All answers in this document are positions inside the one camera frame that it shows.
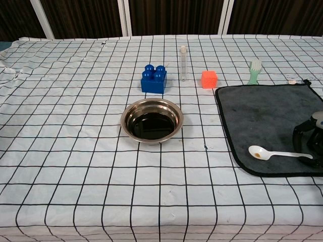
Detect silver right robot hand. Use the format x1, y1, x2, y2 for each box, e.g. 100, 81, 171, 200
292, 110, 323, 170

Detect blue toy building block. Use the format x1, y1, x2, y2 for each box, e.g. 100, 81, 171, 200
140, 64, 168, 95

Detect clear capped test tube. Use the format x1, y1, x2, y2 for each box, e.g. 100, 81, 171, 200
179, 45, 189, 83

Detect white partition frame post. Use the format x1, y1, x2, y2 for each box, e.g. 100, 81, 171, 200
29, 0, 55, 40
117, 0, 133, 36
217, 0, 235, 36

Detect orange sponge cube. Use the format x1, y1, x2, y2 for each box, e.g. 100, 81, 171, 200
201, 70, 219, 89

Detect white plastic spoon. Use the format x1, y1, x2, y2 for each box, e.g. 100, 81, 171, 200
248, 145, 314, 161

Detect stainless steel bowl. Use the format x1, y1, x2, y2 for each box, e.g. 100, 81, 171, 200
120, 98, 184, 147

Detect white black-checked tablecloth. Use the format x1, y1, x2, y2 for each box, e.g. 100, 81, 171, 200
0, 34, 323, 242

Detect green brush white bristles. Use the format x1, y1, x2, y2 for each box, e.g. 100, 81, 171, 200
246, 59, 263, 86

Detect dark grey cloth mat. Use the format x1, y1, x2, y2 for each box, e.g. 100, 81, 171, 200
214, 79, 323, 178

